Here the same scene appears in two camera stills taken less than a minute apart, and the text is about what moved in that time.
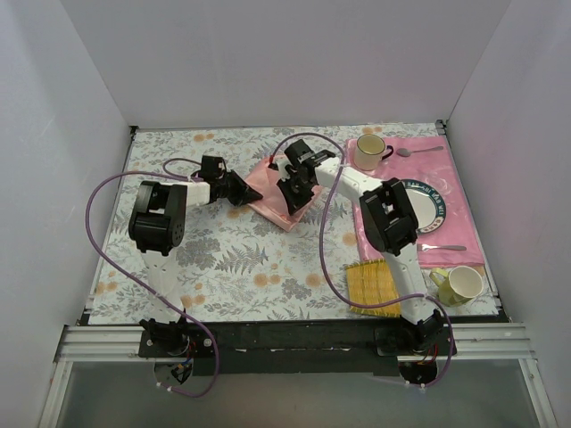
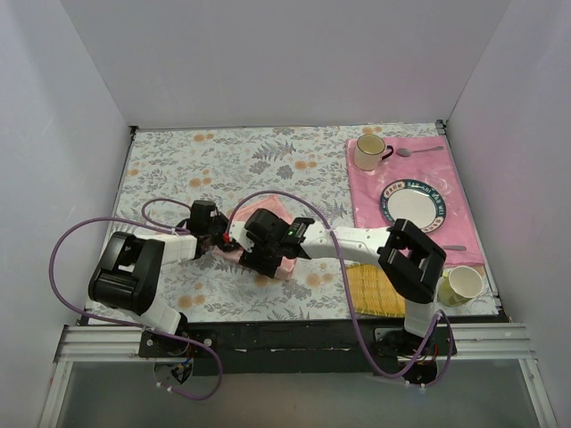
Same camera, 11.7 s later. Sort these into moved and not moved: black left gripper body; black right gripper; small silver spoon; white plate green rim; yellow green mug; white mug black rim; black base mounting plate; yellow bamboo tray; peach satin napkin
Moved: black left gripper body; black right gripper; peach satin napkin
Not moved: small silver spoon; black base mounting plate; white plate green rim; yellow green mug; white mug black rim; yellow bamboo tray
